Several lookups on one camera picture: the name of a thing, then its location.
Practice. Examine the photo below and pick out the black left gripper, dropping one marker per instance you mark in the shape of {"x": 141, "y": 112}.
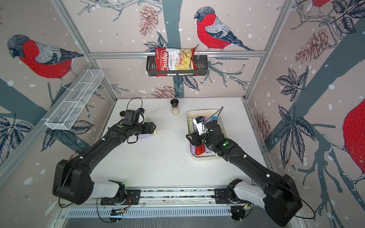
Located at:
{"x": 151, "y": 129}

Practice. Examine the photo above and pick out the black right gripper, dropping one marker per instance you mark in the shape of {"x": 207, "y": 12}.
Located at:
{"x": 194, "y": 139}

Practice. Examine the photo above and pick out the purple flashlight horizontal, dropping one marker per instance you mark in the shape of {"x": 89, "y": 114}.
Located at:
{"x": 143, "y": 136}

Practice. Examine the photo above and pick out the dark red flashlight horizontal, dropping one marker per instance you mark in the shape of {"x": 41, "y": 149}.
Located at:
{"x": 200, "y": 150}

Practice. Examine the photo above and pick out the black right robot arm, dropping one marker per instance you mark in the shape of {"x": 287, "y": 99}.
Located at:
{"x": 276, "y": 194}

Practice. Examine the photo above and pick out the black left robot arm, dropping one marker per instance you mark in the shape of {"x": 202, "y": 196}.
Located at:
{"x": 72, "y": 180}

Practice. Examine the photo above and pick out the cream plastic storage tray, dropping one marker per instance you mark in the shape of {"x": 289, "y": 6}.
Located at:
{"x": 222, "y": 149}

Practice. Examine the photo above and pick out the glass grinder with black cap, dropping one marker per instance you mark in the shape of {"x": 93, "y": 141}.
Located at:
{"x": 174, "y": 104}

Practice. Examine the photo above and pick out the red cassava chips bag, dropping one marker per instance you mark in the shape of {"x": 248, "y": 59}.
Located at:
{"x": 174, "y": 59}

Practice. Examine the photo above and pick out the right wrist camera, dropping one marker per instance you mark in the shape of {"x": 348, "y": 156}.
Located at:
{"x": 198, "y": 126}

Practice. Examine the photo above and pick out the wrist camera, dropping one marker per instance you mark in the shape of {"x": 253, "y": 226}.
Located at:
{"x": 198, "y": 126}
{"x": 141, "y": 111}

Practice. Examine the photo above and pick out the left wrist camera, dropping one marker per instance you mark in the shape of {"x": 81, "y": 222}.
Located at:
{"x": 141, "y": 111}

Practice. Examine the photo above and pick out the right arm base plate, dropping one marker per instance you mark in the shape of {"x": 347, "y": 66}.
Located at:
{"x": 225, "y": 196}

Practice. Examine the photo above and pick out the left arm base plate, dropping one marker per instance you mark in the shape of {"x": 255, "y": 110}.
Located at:
{"x": 124, "y": 197}

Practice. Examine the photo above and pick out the black wall basket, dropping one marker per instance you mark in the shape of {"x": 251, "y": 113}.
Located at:
{"x": 201, "y": 63}

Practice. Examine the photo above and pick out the white wire mesh basket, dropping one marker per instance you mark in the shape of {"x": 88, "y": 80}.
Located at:
{"x": 76, "y": 99}

